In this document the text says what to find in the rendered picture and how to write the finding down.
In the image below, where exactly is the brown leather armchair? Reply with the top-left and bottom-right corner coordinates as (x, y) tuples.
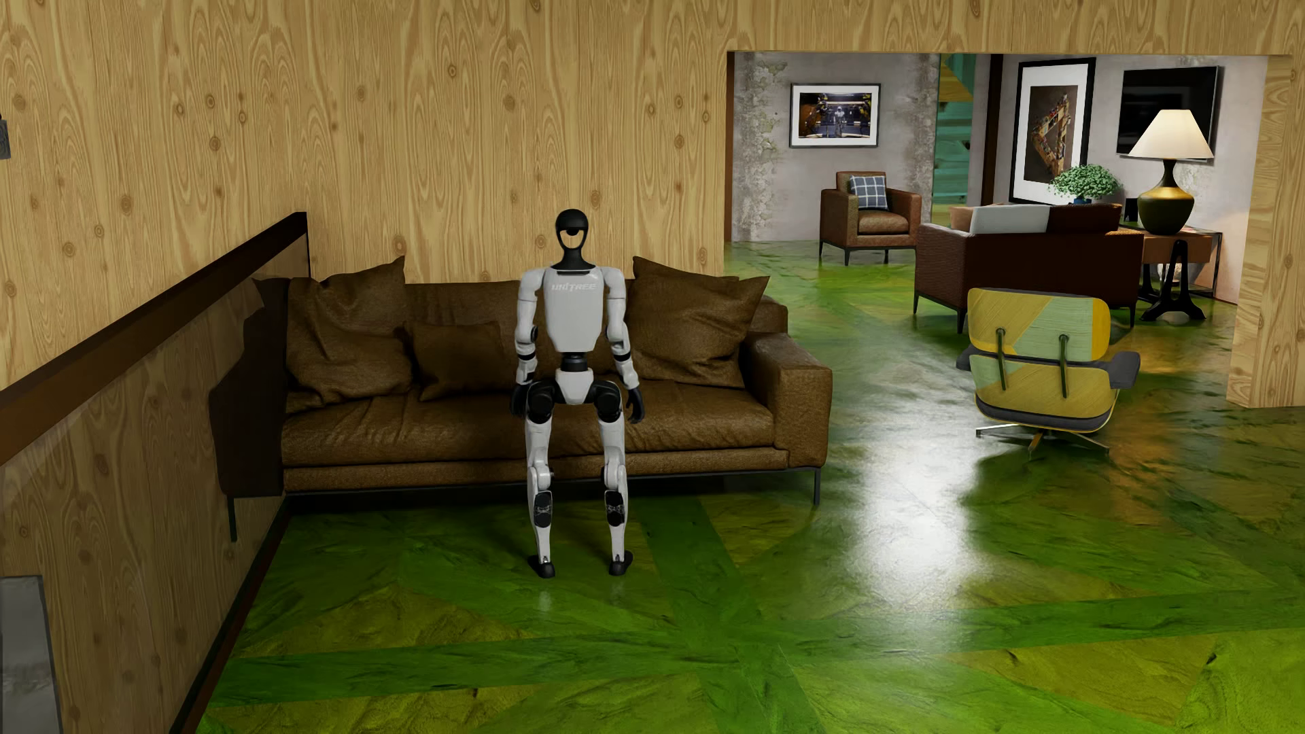
(818, 170), (923, 267)

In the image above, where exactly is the yellow green lounge chair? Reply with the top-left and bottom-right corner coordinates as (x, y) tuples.
(955, 287), (1142, 456)

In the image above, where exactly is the dark wall screen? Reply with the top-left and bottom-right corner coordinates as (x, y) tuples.
(1115, 65), (1223, 157)

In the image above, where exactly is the white left robot leg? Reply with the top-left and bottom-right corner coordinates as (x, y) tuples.
(590, 379), (636, 577)

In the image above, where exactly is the teal staircase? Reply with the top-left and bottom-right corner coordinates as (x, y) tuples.
(932, 55), (977, 205)

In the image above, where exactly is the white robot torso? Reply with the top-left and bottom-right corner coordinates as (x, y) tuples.
(537, 264), (611, 406)

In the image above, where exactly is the wooden side table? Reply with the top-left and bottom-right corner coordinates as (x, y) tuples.
(1119, 226), (1223, 324)

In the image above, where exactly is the wide framed wall picture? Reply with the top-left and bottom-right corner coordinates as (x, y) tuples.
(789, 82), (882, 149)

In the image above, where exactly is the grey sofa cushion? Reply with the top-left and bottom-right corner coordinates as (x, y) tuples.
(969, 204), (1052, 236)

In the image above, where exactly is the dark brown sofa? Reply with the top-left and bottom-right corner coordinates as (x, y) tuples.
(913, 203), (1146, 334)

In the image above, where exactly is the white robot leg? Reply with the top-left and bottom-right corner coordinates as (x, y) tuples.
(590, 379), (636, 577)
(523, 379), (558, 579)

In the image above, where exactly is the green potted plant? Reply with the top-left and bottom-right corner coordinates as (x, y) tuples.
(1050, 164), (1124, 205)

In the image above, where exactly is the dark wooden wall rail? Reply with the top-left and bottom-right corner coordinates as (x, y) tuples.
(0, 211), (310, 468)

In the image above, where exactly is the tall framed wall picture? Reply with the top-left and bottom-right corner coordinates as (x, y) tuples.
(1008, 57), (1097, 206)

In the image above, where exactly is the black robot head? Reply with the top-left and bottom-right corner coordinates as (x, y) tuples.
(555, 209), (597, 273)

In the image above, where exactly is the white right robot leg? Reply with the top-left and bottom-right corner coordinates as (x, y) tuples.
(523, 379), (558, 579)

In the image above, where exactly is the brown leather sofa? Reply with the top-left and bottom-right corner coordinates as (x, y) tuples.
(210, 275), (833, 542)

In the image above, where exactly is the large brown sofa cushion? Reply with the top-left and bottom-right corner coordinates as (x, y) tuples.
(284, 256), (415, 415)
(625, 256), (771, 389)

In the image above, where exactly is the small brown sofa cushion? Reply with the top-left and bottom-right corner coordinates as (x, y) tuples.
(411, 321), (517, 402)

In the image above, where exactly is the black white table lamp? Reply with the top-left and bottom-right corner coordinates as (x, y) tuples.
(1128, 109), (1215, 238)

